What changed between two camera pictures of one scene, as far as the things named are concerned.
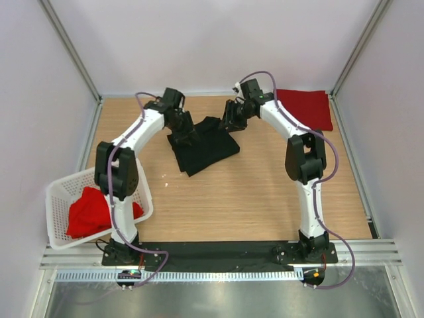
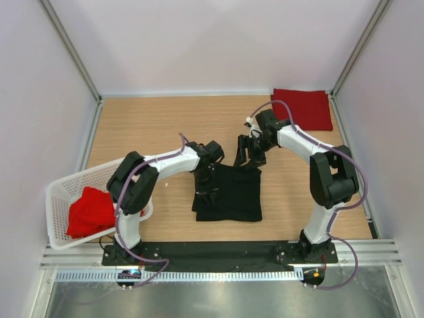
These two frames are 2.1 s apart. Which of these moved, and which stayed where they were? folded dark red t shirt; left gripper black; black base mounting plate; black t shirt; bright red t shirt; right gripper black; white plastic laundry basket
Moved: left gripper black; right gripper black; black t shirt
Stayed: bright red t shirt; black base mounting plate; folded dark red t shirt; white plastic laundry basket
